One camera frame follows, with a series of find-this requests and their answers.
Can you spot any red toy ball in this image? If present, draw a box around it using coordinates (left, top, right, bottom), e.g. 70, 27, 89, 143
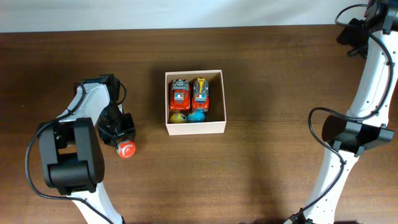
116, 139, 136, 159

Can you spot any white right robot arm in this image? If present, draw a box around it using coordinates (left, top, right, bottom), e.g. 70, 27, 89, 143
286, 0, 397, 223

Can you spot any yellow toy ball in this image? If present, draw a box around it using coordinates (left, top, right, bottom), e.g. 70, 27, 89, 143
169, 113, 187, 124

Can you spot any pink cardboard box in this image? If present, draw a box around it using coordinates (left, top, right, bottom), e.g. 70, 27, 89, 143
164, 70, 226, 136

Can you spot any fire truck with yellow ladder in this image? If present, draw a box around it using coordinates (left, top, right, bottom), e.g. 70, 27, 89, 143
191, 78, 210, 113

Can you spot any blue toy ball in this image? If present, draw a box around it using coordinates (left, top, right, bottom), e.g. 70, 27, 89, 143
187, 110, 205, 123

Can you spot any red fire truck grey top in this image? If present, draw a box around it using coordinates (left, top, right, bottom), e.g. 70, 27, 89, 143
169, 79, 191, 111

